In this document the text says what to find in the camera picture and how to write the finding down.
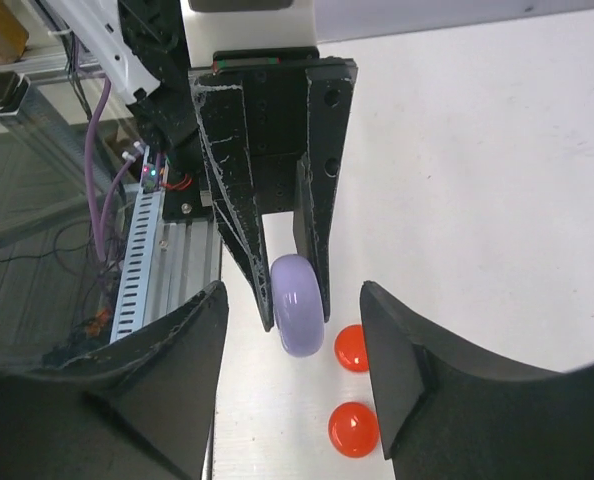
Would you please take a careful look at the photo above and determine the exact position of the aluminium mounting rail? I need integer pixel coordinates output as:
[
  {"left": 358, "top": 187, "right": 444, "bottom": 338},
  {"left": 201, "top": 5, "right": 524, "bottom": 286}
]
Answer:
[{"left": 144, "top": 219, "right": 222, "bottom": 324}]

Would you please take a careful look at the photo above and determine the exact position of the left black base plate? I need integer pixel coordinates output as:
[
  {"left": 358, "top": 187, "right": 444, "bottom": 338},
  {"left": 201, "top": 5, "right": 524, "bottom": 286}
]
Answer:
[{"left": 162, "top": 170, "right": 212, "bottom": 223}]

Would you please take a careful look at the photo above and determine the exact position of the orange earbud case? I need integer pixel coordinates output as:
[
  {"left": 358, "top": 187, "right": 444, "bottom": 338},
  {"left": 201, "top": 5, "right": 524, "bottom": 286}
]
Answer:
[
  {"left": 328, "top": 402, "right": 380, "bottom": 458},
  {"left": 333, "top": 324, "right": 369, "bottom": 373}
]

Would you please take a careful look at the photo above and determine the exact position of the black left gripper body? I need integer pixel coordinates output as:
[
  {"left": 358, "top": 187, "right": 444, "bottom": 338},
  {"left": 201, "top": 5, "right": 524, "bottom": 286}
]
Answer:
[{"left": 189, "top": 47, "right": 357, "bottom": 214}]

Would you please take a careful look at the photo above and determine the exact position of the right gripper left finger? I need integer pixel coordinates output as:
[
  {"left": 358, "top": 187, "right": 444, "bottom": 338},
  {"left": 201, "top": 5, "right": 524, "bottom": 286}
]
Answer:
[{"left": 0, "top": 281, "right": 229, "bottom": 479}]

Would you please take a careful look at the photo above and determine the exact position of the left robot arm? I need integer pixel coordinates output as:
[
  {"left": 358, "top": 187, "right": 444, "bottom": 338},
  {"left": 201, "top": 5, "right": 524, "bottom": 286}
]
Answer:
[{"left": 52, "top": 1, "right": 358, "bottom": 329}]

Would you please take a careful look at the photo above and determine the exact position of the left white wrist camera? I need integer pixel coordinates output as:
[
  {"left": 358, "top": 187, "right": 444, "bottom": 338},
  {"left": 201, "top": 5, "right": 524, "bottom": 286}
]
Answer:
[{"left": 180, "top": 1, "right": 316, "bottom": 68}]

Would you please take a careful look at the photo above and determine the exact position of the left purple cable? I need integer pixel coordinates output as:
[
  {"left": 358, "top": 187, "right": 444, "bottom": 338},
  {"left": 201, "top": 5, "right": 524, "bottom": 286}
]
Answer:
[{"left": 84, "top": 77, "right": 148, "bottom": 264}]

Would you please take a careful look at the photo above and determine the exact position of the purple earbud case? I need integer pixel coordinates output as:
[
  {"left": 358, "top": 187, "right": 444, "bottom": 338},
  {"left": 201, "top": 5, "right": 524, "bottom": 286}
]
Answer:
[{"left": 271, "top": 254, "right": 325, "bottom": 358}]

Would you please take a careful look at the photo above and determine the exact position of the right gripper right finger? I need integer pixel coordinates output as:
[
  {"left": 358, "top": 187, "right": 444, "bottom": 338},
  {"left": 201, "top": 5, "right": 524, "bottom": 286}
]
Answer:
[{"left": 360, "top": 281, "right": 594, "bottom": 479}]

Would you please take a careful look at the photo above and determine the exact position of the white slotted cable duct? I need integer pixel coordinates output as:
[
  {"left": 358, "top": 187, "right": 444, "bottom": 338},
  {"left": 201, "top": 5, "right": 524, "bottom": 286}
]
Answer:
[{"left": 109, "top": 182, "right": 166, "bottom": 344}]

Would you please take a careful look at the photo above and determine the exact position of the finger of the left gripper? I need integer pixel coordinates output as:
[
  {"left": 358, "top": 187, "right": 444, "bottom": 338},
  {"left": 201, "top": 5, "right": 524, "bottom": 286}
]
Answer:
[
  {"left": 191, "top": 84, "right": 272, "bottom": 331},
  {"left": 293, "top": 64, "right": 357, "bottom": 320}
]

